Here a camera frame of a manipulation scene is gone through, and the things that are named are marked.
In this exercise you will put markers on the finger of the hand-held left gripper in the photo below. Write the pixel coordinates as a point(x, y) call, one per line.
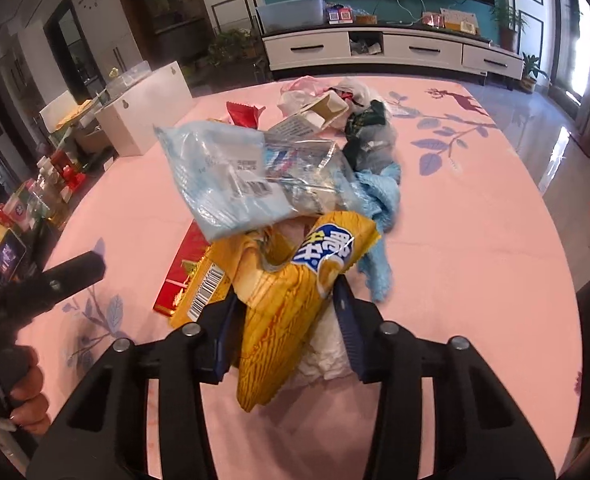
point(75, 272)

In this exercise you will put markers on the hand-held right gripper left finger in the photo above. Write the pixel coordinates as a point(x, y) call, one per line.
point(225, 341)

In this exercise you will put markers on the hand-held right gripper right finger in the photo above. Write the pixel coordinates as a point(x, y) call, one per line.
point(347, 331)

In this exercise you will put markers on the yellow chip bag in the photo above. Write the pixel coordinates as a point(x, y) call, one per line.
point(280, 320)

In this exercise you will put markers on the person's left hand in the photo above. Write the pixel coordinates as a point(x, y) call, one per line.
point(31, 400)

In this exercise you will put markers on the white tissue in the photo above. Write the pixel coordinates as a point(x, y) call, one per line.
point(325, 355)

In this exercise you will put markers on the red flat packet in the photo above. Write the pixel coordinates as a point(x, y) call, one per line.
point(180, 280)

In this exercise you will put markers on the row of small bottles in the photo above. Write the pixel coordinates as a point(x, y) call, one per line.
point(55, 185)

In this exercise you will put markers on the light blue cloth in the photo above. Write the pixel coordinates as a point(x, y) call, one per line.
point(380, 200)

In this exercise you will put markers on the brown cardboard box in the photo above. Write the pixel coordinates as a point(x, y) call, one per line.
point(91, 137)

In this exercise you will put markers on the pink floral tablecloth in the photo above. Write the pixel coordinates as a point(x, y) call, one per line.
point(475, 240)

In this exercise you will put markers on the light blue plastic package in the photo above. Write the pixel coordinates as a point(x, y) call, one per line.
point(210, 175)

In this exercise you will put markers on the white flat box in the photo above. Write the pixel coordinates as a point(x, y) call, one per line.
point(57, 105)

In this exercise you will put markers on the white wooden box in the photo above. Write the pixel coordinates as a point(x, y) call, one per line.
point(145, 115)

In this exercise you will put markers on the grey plastic bag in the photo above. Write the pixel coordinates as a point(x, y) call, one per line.
point(375, 152)

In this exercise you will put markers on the silver foil wrapper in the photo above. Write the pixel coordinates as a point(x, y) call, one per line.
point(305, 152)

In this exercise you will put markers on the clear plastic container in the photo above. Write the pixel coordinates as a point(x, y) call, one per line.
point(127, 74)

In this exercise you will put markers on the dark green wrapper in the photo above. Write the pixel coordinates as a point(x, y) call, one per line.
point(365, 120)

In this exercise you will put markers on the small printed carton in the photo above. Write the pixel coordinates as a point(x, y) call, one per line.
point(320, 110)

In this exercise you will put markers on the red snack wrapper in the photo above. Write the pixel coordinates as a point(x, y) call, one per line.
point(245, 115)

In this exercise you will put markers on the clear plastic bag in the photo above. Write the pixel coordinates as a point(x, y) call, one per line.
point(362, 91)

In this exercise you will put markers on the pink plastic bag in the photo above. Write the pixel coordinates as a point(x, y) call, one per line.
point(302, 84)

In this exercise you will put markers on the bushy potted plant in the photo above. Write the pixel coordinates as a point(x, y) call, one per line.
point(230, 47)

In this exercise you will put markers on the dark wooden cabinet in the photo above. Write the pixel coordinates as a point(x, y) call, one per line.
point(170, 10)

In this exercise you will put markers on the white television cabinet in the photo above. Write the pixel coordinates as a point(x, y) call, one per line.
point(420, 50)

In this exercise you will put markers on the small potted plant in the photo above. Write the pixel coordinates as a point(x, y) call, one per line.
point(530, 77)

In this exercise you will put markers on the red blue small boxes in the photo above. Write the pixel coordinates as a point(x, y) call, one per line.
point(337, 14)

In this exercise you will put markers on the shiny red box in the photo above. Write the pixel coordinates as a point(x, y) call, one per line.
point(432, 20)

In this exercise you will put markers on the clear storage bin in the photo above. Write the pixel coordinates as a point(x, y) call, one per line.
point(290, 12)

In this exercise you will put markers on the tall potted plant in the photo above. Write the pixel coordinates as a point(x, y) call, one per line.
point(507, 35)

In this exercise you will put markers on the bright window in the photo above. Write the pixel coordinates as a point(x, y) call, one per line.
point(577, 35)

